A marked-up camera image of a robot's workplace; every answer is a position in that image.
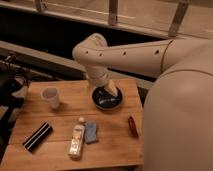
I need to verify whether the translucent plastic cup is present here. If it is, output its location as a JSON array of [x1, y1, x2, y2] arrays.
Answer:
[[41, 87, 60, 109]]

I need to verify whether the white plastic bottle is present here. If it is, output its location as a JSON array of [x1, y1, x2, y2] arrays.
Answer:
[[69, 117, 85, 160]]

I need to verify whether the metal railing frame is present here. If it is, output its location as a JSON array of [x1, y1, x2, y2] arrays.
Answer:
[[0, 0, 213, 39]]

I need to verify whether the black striped rectangular block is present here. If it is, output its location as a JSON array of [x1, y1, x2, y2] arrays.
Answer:
[[22, 122, 53, 152]]

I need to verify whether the blue sponge cloth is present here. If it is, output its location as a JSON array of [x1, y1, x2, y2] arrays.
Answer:
[[84, 122, 98, 144]]

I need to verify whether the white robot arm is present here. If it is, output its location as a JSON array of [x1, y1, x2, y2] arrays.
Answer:
[[72, 33, 213, 171]]

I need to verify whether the black round bowl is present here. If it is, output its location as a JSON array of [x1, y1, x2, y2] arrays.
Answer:
[[92, 87, 123, 110]]

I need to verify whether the black stand equipment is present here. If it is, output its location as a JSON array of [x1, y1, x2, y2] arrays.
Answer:
[[0, 54, 30, 162]]

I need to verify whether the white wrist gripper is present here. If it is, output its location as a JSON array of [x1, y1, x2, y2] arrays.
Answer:
[[86, 66, 118, 97]]

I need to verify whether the red pocket knife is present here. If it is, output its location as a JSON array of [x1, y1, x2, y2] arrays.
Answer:
[[128, 116, 139, 138]]

